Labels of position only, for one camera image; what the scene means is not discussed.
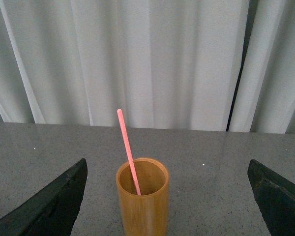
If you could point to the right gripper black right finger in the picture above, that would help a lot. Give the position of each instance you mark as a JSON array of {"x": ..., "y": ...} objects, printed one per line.
[{"x": 275, "y": 197}]

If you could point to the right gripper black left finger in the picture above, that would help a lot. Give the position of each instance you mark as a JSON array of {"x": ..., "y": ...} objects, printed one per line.
[{"x": 53, "y": 210}]

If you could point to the pink chopstick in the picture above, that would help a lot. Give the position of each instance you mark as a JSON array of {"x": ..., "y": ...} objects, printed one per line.
[{"x": 128, "y": 150}]

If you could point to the bamboo chopstick holder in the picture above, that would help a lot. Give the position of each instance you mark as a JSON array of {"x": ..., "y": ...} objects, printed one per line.
[{"x": 145, "y": 214}]

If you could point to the white curtain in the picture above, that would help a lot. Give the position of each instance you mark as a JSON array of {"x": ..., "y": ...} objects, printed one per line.
[{"x": 217, "y": 65}]

